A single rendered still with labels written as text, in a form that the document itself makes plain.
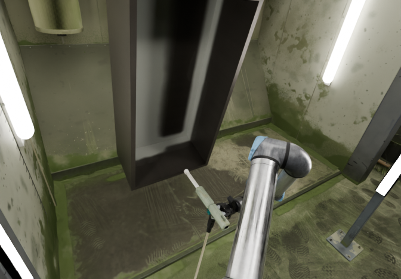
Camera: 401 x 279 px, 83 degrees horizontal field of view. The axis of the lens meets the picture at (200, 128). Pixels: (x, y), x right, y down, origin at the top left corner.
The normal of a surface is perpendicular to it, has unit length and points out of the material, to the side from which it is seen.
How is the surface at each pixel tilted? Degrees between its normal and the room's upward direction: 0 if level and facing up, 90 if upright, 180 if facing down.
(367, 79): 90
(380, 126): 90
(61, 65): 57
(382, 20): 90
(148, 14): 102
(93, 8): 90
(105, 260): 0
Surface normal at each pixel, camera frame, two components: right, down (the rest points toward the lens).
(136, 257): 0.08, -0.85
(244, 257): -0.29, -0.63
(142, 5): 0.49, 0.65
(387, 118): -0.86, 0.21
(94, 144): 0.47, -0.05
